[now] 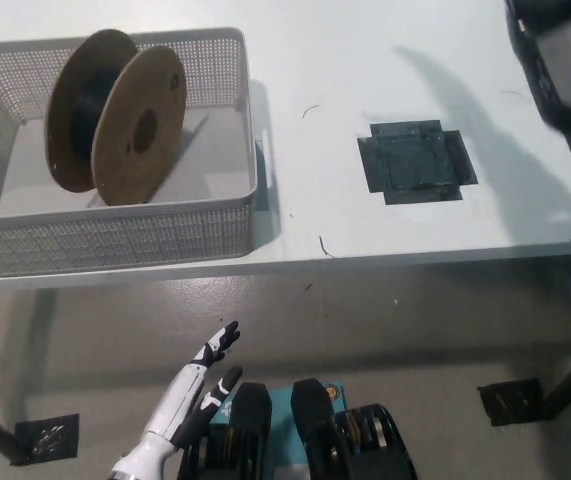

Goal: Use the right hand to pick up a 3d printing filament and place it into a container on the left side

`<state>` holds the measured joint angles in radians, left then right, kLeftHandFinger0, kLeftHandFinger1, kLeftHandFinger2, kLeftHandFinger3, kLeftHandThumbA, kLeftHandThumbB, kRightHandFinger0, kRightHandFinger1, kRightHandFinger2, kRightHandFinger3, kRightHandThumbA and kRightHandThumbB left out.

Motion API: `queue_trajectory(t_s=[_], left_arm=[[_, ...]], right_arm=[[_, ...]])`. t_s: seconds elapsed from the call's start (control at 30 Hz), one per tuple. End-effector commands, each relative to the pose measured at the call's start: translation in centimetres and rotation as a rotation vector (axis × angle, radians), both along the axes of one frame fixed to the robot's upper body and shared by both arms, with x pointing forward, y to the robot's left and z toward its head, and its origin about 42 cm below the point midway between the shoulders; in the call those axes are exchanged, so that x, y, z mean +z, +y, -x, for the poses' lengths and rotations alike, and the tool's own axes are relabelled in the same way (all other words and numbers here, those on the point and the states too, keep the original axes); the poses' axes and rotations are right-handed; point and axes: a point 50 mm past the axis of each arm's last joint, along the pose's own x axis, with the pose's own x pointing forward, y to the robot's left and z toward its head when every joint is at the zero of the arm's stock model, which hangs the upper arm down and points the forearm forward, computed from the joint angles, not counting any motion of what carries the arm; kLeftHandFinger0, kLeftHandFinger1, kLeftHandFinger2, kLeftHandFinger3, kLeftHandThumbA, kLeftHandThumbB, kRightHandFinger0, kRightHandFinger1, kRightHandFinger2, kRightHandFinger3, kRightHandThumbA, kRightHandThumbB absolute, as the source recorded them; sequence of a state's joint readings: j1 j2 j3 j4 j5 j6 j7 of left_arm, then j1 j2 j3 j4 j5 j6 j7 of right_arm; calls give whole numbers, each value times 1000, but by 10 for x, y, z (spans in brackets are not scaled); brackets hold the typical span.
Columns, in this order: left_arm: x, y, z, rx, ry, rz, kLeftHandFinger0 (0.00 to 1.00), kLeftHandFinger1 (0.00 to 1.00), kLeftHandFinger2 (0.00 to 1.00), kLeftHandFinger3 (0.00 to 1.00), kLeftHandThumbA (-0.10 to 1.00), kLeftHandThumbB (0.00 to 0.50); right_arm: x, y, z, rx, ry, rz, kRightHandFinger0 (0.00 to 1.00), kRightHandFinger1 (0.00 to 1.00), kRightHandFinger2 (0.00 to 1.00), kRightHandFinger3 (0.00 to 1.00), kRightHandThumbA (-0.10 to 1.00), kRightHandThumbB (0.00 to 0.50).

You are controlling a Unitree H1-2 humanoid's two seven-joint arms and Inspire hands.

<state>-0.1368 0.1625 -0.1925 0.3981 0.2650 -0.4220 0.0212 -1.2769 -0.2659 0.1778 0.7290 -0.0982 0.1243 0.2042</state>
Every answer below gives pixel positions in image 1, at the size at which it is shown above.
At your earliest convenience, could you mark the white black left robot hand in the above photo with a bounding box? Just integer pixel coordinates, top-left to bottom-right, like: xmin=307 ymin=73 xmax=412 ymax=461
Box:
xmin=139 ymin=319 xmax=244 ymax=447

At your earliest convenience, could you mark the cardboard filament spool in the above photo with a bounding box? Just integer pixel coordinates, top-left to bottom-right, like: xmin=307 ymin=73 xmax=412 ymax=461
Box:
xmin=44 ymin=29 xmax=189 ymax=207

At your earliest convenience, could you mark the black tape patch on table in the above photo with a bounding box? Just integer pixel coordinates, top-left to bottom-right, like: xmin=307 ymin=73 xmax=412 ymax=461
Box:
xmin=356 ymin=118 xmax=479 ymax=206

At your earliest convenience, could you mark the grey perforated storage basket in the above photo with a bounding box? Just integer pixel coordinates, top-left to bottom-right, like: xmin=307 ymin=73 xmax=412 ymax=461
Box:
xmin=0 ymin=27 xmax=272 ymax=279

